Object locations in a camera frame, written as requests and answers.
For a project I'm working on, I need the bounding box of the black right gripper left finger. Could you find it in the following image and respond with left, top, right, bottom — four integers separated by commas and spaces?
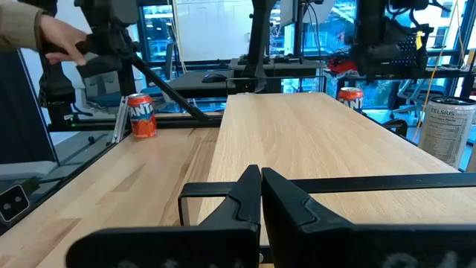
65, 165, 262, 268

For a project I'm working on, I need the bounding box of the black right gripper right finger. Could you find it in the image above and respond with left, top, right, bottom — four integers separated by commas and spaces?
261, 167, 476, 268

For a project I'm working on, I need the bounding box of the Fanta soda can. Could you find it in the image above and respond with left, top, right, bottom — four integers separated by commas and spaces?
127, 92, 158, 139
337, 86, 364, 114

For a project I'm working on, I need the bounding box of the person's forearm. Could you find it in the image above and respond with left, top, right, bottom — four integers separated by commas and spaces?
0, 0, 51, 53

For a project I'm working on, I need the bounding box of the red object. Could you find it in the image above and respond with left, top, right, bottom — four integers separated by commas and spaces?
327, 55, 358, 75

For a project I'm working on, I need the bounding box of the grey office desk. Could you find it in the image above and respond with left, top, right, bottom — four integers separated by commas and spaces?
228, 57, 328, 74
163, 69, 239, 101

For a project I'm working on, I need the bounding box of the white Celsius drink can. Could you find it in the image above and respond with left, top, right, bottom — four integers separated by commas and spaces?
418, 95, 476, 169

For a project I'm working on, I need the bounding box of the black computer mouse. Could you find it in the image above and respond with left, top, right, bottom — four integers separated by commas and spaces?
202, 73, 228, 83

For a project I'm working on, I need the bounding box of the white board panel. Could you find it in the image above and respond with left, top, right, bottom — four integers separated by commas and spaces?
173, 0, 257, 63

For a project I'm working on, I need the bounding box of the blue grey office chair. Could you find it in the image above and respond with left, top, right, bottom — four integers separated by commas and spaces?
82, 71, 126, 115

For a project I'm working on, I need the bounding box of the dark partition panel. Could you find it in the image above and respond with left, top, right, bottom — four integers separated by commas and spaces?
0, 50, 59, 167

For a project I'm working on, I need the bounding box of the person's hand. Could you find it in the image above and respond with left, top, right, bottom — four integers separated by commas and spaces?
39, 13, 89, 66

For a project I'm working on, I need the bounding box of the yellow extension cable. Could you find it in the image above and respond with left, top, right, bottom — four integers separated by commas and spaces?
411, 0, 460, 141

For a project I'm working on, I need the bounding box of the black aluminium table frame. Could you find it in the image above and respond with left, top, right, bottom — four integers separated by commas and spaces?
0, 51, 421, 237

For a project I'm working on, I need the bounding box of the silver metal bracket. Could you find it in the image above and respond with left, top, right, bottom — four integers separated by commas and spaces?
111, 95, 129, 144

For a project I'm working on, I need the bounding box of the small grey camera module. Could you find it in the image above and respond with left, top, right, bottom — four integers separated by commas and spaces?
0, 183, 31, 224

